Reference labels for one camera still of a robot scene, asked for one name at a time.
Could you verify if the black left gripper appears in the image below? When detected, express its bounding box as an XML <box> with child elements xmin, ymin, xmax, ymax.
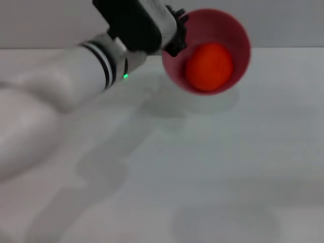
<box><xmin>163</xmin><ymin>6</ymin><xmax>189</xmax><ymax>58</ymax></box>

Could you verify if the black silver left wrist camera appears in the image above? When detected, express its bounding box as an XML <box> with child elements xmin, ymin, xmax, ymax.
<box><xmin>92</xmin><ymin>0</ymin><xmax>178</xmax><ymax>55</ymax></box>

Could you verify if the orange toy fruit with stem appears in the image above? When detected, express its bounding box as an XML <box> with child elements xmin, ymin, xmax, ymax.
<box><xmin>185</xmin><ymin>43</ymin><xmax>233</xmax><ymax>92</ymax></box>

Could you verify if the pink plastic bowl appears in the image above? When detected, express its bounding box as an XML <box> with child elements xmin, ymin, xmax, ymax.
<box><xmin>161</xmin><ymin>9</ymin><xmax>252</xmax><ymax>96</ymax></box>

